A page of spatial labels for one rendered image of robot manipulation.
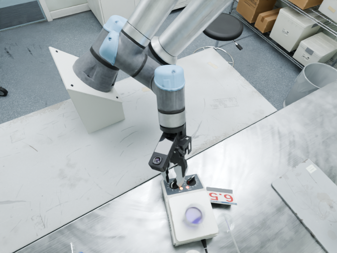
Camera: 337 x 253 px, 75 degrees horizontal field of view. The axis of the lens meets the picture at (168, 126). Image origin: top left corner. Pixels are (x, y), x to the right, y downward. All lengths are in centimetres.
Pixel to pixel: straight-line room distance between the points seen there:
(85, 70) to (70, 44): 212
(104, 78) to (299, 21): 223
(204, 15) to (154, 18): 17
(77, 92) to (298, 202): 79
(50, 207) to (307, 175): 88
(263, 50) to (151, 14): 245
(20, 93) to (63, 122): 159
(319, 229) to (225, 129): 44
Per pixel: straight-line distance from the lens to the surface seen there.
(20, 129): 102
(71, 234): 79
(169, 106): 56
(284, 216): 86
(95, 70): 78
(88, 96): 75
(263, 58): 285
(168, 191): 71
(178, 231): 66
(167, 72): 54
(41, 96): 242
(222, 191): 80
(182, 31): 72
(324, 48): 274
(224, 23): 198
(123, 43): 60
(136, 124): 90
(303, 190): 91
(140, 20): 59
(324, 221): 91
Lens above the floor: 164
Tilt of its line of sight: 57 degrees down
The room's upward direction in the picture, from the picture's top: 5 degrees clockwise
